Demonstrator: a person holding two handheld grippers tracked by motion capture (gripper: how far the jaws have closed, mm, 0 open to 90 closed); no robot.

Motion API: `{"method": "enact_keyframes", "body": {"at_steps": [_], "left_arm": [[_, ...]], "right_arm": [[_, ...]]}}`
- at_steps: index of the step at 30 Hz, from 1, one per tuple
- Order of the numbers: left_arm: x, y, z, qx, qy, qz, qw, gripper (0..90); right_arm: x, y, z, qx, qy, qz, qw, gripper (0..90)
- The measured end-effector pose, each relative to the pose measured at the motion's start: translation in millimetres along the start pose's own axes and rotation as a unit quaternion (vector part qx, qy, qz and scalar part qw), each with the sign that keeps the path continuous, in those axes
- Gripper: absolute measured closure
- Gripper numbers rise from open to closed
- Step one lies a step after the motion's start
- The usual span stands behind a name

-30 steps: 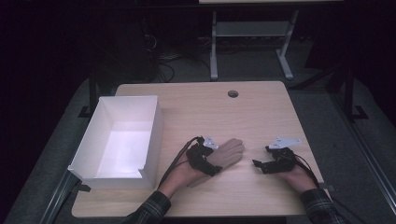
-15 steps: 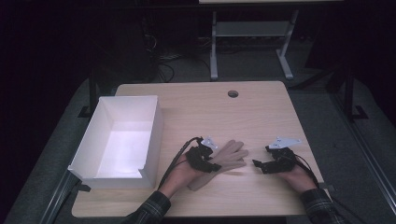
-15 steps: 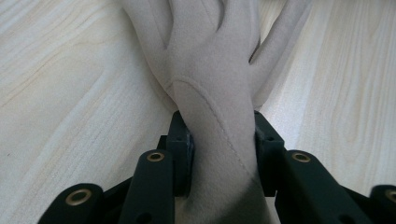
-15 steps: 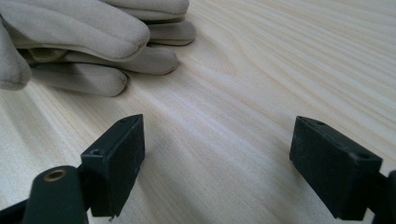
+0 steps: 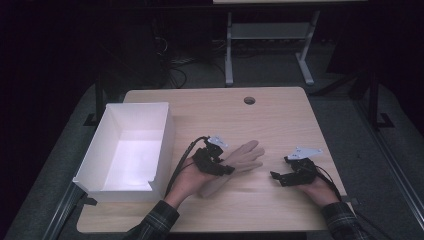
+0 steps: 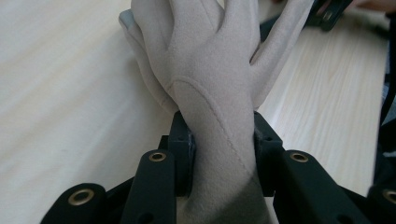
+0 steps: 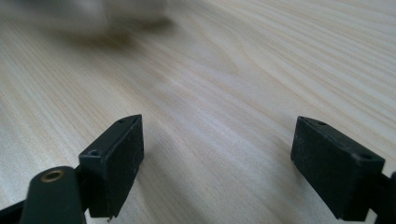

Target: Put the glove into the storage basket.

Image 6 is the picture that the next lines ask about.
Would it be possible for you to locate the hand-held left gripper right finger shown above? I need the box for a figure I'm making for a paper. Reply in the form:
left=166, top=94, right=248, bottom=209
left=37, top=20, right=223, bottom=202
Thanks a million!
left=253, top=111, right=285, bottom=198

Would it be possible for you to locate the beige fabric glove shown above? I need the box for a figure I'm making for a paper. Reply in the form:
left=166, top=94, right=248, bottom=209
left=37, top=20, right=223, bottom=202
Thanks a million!
left=130, top=0, right=314, bottom=224
left=119, top=8, right=180, bottom=116

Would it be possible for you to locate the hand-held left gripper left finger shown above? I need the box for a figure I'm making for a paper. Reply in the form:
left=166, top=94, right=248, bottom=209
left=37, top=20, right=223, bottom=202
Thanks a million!
left=160, top=110, right=198, bottom=198

